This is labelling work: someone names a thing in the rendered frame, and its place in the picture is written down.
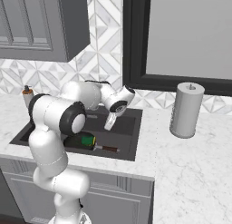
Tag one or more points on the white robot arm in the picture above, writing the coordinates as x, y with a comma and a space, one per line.
48, 143

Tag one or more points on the green and yellow sponge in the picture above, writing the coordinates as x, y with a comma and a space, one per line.
87, 141

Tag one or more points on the black framed window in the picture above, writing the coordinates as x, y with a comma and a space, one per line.
134, 37

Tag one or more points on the grey paper towel roll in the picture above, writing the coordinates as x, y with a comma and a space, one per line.
185, 112

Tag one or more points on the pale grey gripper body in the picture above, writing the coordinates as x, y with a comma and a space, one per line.
110, 121

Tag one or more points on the grey wall cupboard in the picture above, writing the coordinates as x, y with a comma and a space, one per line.
36, 22

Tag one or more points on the grey base cupboard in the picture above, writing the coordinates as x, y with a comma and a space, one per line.
120, 200

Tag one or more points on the dark grey sink basin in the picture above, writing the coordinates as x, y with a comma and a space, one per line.
127, 134

